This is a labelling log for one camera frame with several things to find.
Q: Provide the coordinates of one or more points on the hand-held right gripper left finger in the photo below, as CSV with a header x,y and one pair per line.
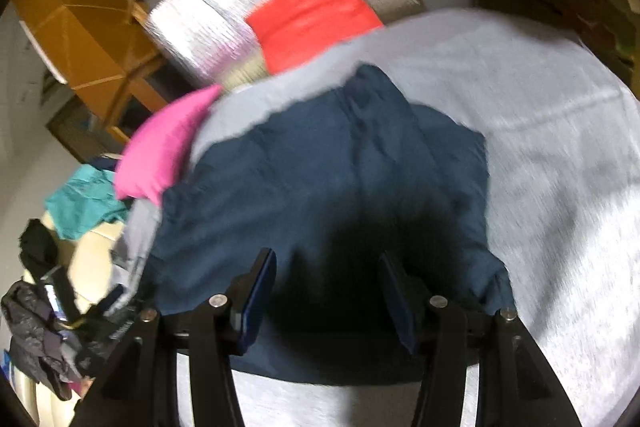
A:
x,y
257,292

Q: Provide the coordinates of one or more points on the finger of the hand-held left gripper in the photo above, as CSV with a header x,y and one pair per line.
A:
x,y
112,304

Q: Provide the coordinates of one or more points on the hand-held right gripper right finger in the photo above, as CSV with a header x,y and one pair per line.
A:
x,y
400,302

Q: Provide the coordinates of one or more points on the navy blue padded jacket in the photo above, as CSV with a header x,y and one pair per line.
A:
x,y
340,167

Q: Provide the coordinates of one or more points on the dark grey cloth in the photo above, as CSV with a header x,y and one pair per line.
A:
x,y
30,332

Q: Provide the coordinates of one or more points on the black cloth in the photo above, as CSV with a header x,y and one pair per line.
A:
x,y
37,247

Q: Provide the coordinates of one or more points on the teal cloth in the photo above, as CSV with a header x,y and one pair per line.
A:
x,y
80,202

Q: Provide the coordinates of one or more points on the pink pillow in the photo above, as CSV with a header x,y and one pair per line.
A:
x,y
160,152

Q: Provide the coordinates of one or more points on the grey bed sheet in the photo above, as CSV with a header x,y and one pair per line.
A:
x,y
540,132

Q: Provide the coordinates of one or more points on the orange-red cloth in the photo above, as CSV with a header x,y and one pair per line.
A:
x,y
310,17

